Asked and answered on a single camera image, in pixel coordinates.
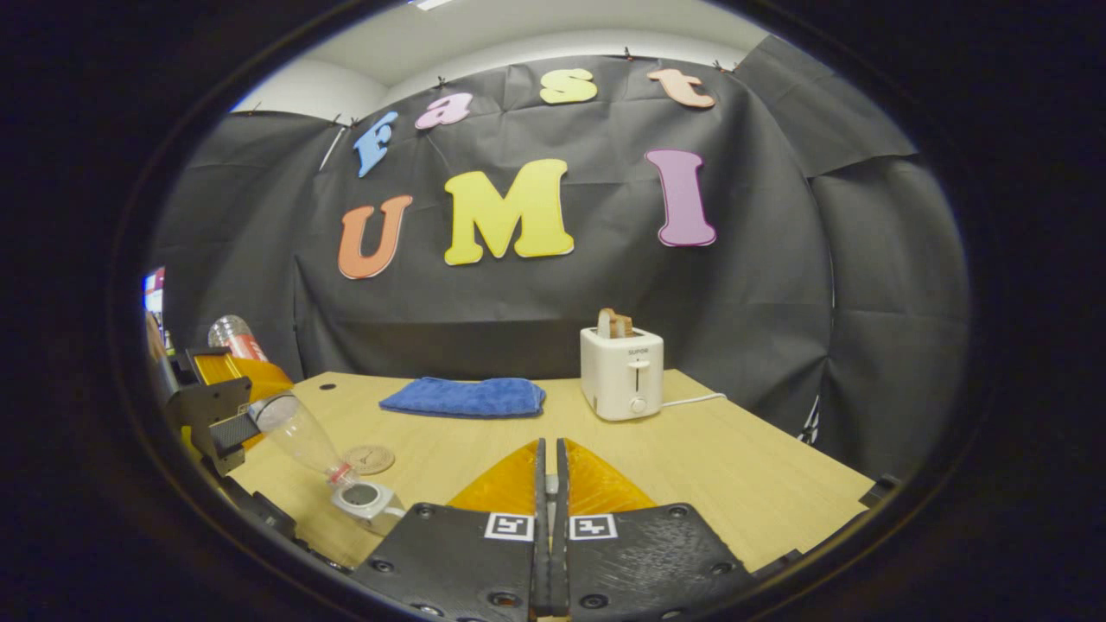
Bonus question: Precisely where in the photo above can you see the white toaster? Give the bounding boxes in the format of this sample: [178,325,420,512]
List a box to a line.
[580,327,664,422]

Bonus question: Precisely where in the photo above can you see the black backdrop cloth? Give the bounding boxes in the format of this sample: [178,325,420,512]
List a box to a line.
[151,48,969,485]

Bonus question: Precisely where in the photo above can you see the round wooden coaster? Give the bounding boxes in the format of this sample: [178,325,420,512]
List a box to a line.
[344,445,396,476]

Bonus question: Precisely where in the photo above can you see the blue folded towel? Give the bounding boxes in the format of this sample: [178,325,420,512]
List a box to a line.
[378,377,547,420]

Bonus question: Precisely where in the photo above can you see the clear plastic water bottle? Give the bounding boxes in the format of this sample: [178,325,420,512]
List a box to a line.
[207,315,359,489]

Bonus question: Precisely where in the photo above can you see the white teacup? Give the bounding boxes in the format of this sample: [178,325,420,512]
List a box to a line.
[333,481,407,530]

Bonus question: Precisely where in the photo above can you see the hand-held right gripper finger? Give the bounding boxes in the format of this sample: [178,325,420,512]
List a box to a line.
[353,437,551,622]
[551,437,755,622]

